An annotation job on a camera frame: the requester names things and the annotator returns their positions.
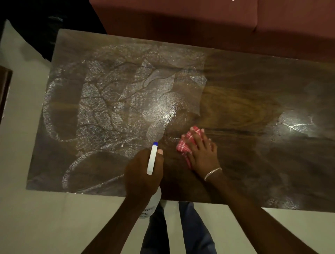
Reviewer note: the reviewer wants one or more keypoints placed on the person's right little finger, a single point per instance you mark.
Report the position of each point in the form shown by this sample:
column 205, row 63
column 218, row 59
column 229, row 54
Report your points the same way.
column 215, row 149

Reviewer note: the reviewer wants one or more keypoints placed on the red checked cleaning cloth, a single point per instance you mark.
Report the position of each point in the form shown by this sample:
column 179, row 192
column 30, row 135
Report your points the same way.
column 183, row 146

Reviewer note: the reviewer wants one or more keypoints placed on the blue trousers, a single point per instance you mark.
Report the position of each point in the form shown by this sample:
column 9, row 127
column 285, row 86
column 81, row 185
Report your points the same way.
column 195, row 230

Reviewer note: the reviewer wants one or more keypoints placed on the person's right hand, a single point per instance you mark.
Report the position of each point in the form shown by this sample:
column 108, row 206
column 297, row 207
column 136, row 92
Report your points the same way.
column 204, row 159

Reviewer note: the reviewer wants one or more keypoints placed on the white spray bottle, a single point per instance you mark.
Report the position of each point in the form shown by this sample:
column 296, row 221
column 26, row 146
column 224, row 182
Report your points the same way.
column 152, row 159

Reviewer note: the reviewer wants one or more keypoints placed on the maroon sofa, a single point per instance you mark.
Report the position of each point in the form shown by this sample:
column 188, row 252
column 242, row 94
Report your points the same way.
column 209, row 21

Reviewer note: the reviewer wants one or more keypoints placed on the black object beside sofa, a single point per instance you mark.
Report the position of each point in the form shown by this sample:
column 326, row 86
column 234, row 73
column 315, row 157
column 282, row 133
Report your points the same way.
column 52, row 23

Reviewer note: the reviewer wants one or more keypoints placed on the person's right forearm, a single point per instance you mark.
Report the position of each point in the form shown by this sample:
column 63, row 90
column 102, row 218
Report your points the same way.
column 251, row 217

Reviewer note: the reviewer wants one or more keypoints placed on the person's right middle finger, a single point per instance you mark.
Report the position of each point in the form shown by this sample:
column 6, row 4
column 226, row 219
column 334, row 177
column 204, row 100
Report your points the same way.
column 202, row 137

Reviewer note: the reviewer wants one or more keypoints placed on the person's left thumb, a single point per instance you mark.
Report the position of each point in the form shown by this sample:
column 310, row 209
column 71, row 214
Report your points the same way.
column 160, row 156

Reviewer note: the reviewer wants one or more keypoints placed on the person's left forearm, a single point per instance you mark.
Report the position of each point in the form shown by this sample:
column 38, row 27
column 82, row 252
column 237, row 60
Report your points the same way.
column 117, row 225

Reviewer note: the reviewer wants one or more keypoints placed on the person's right thumb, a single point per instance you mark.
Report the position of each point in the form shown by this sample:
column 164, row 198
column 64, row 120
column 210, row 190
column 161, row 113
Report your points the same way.
column 190, row 157

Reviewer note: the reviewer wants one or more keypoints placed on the person's left hand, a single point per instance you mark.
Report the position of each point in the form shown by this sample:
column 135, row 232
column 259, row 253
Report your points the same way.
column 138, row 178

